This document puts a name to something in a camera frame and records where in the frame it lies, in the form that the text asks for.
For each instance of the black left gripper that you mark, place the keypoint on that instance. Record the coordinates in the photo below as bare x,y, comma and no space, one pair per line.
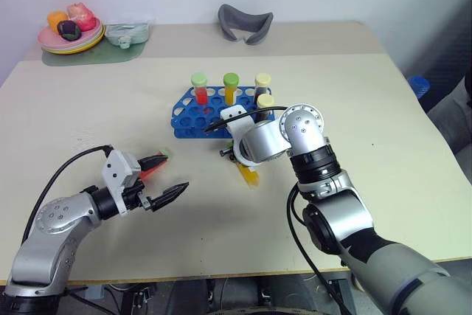
133,197

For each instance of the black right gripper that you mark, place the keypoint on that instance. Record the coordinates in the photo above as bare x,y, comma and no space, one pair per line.
228,152

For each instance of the red tube green cap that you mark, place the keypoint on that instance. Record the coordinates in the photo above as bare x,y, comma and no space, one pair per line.
154,172
200,93

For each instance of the yellow liquid test tube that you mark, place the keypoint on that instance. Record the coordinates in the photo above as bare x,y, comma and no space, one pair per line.
250,176

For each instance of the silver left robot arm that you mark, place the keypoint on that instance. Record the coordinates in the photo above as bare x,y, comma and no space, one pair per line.
48,241

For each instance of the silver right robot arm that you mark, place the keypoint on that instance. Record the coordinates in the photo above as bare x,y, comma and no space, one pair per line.
332,211

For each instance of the blue test tube rack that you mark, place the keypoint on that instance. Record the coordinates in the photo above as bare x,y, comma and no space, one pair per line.
191,121

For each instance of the yellow tube green cap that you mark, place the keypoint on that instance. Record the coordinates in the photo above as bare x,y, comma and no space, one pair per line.
231,91

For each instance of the dark tube pale yellow cap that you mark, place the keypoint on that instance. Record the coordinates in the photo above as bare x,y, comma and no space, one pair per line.
265,103
262,84

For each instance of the grey foam face pad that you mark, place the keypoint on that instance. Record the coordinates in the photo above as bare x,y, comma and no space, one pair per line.
230,21

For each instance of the green placemat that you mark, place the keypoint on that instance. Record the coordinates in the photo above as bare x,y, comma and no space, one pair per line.
118,55

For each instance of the pale green pouch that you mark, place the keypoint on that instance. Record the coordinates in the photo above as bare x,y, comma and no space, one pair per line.
136,32

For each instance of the dark rounded shapes under table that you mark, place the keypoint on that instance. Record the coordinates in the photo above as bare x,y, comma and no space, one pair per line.
228,298

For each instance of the yellow plate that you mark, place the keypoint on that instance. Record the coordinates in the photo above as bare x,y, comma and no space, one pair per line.
79,49

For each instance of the purple toy mangosteen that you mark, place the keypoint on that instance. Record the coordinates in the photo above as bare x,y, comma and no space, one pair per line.
68,30

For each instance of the pink plate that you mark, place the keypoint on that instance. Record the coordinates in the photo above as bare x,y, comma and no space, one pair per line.
49,38

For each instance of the orange toy fruit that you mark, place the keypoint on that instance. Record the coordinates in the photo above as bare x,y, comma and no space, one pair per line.
56,19

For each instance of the blue ribbed object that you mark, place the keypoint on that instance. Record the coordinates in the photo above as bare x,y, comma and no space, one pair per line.
418,85

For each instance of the dark chair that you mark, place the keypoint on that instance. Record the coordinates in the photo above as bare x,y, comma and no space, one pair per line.
451,71

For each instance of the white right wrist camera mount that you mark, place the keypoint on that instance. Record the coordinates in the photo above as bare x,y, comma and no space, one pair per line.
234,113

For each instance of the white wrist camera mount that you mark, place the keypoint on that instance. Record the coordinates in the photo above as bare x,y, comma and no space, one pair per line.
234,113
118,171

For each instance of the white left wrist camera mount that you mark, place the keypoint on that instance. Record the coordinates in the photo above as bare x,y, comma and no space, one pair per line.
118,171

